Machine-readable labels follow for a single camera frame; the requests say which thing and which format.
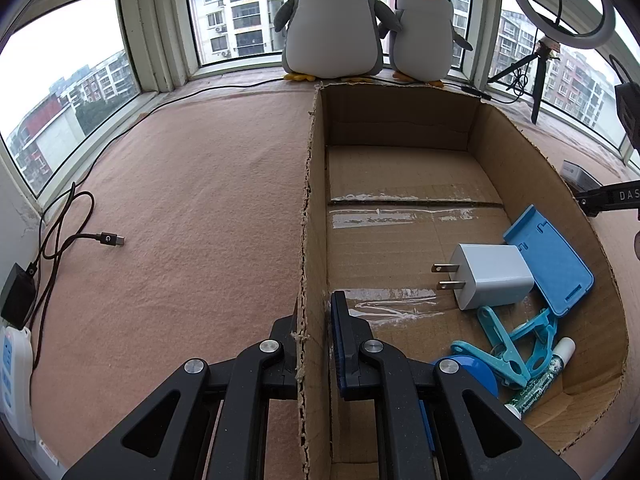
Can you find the blue round tape measure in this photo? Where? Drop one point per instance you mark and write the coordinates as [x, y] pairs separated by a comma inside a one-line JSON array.
[[477, 368]]

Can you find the black charger plug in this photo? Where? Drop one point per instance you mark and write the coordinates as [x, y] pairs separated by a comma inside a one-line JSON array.
[[18, 295]]

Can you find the white ring light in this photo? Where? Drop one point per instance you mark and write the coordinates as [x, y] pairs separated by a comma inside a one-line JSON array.
[[575, 23]]

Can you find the white power adapter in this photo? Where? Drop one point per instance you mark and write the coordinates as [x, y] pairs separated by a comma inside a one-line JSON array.
[[482, 275]]

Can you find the large grey penguin plush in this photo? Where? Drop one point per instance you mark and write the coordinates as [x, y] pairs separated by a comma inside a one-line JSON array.
[[333, 39]]

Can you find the grey white square box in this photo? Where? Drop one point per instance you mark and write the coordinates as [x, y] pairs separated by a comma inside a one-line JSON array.
[[577, 178]]

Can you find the brown cardboard box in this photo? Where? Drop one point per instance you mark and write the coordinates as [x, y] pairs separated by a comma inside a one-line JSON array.
[[397, 177]]

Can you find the small grey penguin plush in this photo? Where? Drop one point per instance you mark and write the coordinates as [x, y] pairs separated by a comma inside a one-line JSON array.
[[424, 48]]

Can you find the teal small clip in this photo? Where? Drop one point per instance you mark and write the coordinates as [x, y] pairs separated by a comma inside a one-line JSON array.
[[543, 327]]

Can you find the black tripod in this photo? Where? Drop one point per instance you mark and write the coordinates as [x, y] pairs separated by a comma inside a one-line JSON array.
[[542, 55]]

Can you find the teal plastic clip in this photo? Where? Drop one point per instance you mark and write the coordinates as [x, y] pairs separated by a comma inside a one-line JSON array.
[[504, 360]]

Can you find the black inline cable remote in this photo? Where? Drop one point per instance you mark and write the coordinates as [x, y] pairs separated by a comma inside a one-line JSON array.
[[475, 92]]

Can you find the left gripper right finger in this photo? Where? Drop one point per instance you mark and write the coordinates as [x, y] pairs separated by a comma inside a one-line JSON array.
[[433, 421]]

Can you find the green white glue stick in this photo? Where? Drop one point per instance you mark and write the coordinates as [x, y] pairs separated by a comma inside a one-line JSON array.
[[536, 388]]

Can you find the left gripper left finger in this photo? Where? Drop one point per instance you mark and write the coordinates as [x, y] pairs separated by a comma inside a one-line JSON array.
[[205, 421]]

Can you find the white power strip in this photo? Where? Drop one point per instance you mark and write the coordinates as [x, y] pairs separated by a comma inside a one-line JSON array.
[[16, 371]]

